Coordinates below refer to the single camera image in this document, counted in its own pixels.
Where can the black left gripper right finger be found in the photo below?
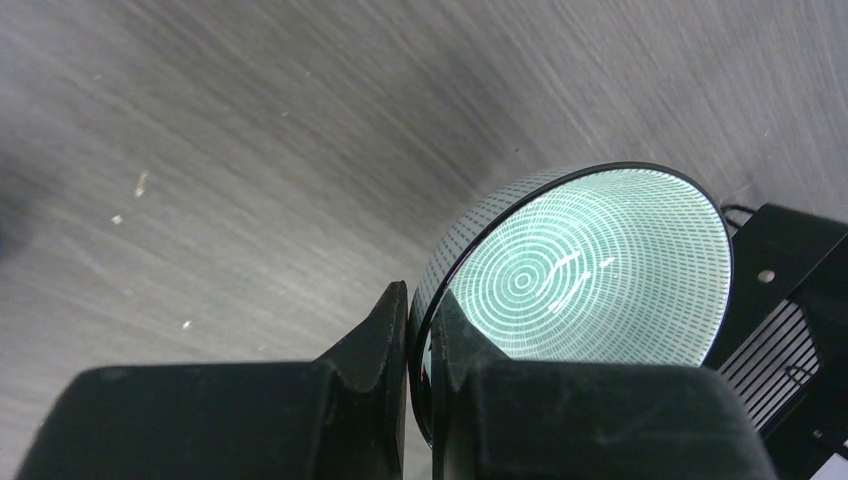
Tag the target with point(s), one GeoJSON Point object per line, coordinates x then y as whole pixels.
{"type": "Point", "coordinates": [498, 418]}

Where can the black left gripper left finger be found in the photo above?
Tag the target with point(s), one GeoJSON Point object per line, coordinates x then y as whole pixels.
{"type": "Point", "coordinates": [339, 416]}

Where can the pale green striped bowl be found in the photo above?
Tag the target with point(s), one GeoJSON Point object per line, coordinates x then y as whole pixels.
{"type": "Point", "coordinates": [623, 262]}

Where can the black wire dish rack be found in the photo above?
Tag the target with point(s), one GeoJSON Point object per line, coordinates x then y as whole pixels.
{"type": "Point", "coordinates": [783, 344]}

